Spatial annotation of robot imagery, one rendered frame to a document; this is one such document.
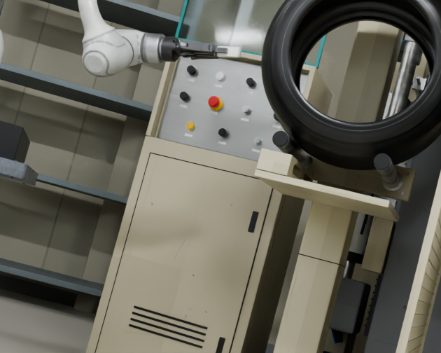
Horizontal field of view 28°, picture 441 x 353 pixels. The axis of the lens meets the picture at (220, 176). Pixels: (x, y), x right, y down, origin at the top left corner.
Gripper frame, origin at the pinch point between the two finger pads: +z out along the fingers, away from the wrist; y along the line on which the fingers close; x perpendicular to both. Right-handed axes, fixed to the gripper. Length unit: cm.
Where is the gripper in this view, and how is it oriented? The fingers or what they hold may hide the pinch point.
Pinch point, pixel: (229, 52)
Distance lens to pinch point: 260.7
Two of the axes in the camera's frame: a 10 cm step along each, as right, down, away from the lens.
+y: 2.7, 1.5, 9.5
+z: 9.6, 0.9, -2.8
